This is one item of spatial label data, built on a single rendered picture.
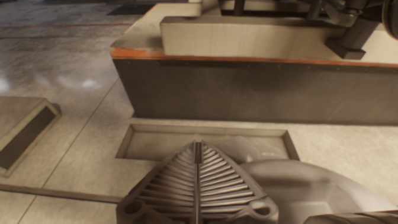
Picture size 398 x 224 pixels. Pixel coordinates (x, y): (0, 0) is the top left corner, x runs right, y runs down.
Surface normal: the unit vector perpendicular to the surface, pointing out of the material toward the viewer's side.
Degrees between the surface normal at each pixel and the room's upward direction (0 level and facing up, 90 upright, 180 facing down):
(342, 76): 90
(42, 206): 0
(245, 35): 90
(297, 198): 68
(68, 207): 0
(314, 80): 90
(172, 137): 0
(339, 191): 72
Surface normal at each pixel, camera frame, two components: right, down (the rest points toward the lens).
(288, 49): -0.05, 0.69
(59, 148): 0.00, -0.73
